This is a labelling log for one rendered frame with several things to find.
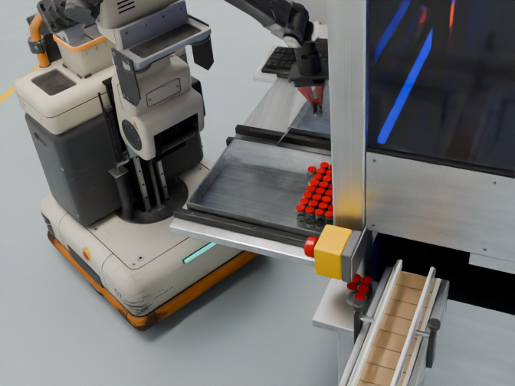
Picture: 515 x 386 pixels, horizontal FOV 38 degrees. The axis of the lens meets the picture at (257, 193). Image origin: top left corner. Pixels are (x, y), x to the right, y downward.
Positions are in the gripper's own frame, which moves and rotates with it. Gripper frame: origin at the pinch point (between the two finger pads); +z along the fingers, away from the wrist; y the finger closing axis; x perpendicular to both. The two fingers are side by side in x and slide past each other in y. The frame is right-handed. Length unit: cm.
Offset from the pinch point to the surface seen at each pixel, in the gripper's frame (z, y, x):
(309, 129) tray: 8.4, -3.2, 0.6
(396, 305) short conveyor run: 9, 24, -59
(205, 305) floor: 90, -58, 14
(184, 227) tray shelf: 6.9, -24.9, -39.0
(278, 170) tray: 8.3, -7.9, -16.7
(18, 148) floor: 72, -174, 95
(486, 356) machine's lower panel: 31, 39, -53
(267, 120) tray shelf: 7.0, -15.0, 3.9
